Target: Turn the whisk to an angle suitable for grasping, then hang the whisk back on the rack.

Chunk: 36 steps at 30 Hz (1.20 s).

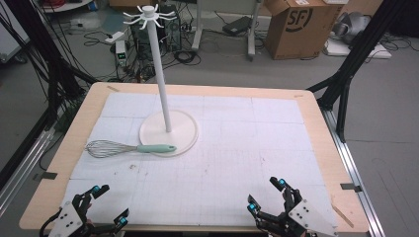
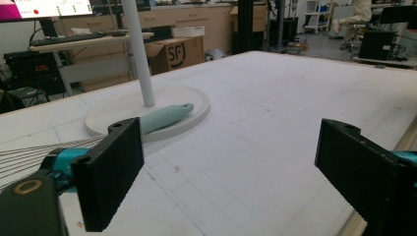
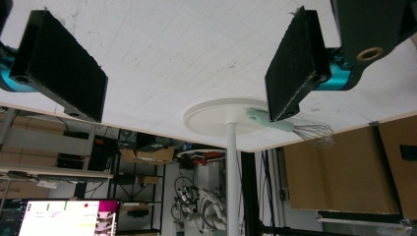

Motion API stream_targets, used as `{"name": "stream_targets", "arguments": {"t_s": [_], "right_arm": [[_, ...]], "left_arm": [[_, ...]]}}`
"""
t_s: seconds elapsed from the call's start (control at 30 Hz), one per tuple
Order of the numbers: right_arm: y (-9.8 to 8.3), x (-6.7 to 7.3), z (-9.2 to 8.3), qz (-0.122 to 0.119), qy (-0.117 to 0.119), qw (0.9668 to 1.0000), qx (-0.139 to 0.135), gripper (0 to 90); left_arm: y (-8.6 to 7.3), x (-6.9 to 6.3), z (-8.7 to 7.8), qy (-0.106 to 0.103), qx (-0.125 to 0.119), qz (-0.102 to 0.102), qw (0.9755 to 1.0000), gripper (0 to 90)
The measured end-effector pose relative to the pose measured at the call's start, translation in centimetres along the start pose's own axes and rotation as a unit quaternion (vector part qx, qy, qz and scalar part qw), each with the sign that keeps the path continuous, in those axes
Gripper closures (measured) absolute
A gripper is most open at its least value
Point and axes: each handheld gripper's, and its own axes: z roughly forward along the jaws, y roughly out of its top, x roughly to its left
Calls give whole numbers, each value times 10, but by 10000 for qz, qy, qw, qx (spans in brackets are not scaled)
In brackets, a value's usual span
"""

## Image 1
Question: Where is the person's left hand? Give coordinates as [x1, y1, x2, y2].
[85, 202, 97, 232]

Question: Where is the white device with green display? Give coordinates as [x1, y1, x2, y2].
[115, 39, 128, 67]

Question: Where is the black metal frame post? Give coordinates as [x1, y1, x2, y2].
[305, 0, 405, 144]
[0, 0, 100, 132]

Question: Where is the white round table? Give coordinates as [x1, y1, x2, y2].
[39, 0, 94, 14]

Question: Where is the grey bag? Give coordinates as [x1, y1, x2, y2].
[331, 11, 373, 44]

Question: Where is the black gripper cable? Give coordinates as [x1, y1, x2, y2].
[39, 208, 63, 237]

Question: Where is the white grid mat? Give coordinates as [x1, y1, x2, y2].
[60, 92, 339, 229]

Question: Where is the coiled black cable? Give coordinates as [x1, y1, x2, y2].
[172, 48, 203, 66]

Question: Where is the aluminium rail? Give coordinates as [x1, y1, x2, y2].
[0, 126, 57, 216]
[320, 108, 387, 237]

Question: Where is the white flat board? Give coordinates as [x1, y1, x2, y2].
[325, 37, 393, 60]

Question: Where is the white hook stand rack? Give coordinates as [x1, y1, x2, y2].
[123, 3, 200, 158]

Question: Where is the black flat device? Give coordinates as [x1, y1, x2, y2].
[221, 15, 253, 37]

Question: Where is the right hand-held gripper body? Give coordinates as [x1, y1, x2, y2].
[256, 189, 339, 237]

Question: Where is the black computer tower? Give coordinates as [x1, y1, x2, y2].
[130, 4, 183, 61]

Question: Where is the grey metal bracket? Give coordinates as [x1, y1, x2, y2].
[339, 182, 364, 194]
[32, 171, 58, 182]

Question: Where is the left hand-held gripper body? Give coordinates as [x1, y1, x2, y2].
[47, 193, 115, 237]

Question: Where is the whisk with green handle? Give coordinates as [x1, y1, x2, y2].
[84, 139, 178, 159]

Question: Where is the white stand leg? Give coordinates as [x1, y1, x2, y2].
[191, 0, 205, 52]
[246, 0, 264, 62]

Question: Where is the white power strip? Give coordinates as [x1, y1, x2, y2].
[104, 31, 126, 45]

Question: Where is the brown cardboard box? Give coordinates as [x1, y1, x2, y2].
[264, 0, 346, 61]

